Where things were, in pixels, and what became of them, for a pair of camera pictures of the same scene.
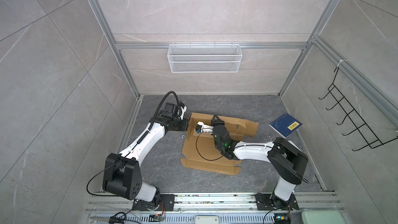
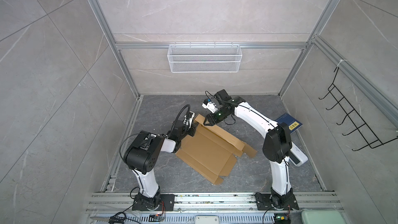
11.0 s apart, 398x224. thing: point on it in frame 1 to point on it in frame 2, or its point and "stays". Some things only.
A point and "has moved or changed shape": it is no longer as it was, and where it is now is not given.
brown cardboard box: [199, 151] has moved or changed shape
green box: [323, 217] stays
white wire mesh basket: [204, 58] stays
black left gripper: [185, 125] to [193, 128]
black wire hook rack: [371, 138] stays
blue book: [285, 125] stays
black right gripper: [219, 123] to [211, 119]
